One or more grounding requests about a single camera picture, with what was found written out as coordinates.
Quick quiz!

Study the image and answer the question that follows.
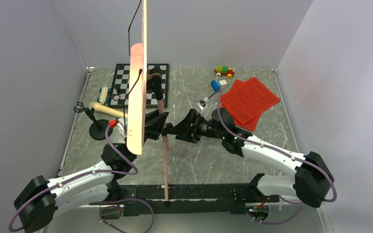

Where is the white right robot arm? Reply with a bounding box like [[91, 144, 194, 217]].
[[163, 108, 337, 208]]

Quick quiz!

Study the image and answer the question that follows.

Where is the red sheet music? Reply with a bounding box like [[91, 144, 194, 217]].
[[220, 77, 280, 124], [221, 80, 261, 132]]

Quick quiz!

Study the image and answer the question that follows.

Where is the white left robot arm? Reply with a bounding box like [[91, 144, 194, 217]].
[[8, 120, 139, 233]]

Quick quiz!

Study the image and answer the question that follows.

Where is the blue toy block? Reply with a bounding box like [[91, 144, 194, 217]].
[[211, 80, 227, 92]]

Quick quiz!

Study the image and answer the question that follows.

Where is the pink music stand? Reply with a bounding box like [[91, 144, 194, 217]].
[[126, 0, 174, 206]]

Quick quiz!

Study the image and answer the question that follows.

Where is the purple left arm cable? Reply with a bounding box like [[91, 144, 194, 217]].
[[8, 123, 155, 233]]

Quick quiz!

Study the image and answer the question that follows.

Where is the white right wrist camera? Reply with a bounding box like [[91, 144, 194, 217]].
[[197, 97, 209, 116]]

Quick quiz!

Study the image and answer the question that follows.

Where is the orange yellow toy piece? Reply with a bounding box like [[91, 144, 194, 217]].
[[214, 66, 235, 79]]

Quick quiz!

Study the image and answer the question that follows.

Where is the black microphone stand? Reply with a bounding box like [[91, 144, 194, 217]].
[[74, 101, 113, 141]]

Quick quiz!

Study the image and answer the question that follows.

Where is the gold microphone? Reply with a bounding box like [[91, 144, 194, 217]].
[[88, 102, 127, 118]]

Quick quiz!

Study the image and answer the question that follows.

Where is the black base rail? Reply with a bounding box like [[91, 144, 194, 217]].
[[98, 182, 279, 216]]

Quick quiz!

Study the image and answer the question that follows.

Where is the black white chessboard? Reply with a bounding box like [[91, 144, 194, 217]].
[[108, 64, 170, 108]]

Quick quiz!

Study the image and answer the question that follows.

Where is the white blue toy brick car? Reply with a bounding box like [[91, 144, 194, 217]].
[[97, 86, 113, 105]]

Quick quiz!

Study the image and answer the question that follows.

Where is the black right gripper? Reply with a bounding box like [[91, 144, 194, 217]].
[[169, 109, 225, 144]]

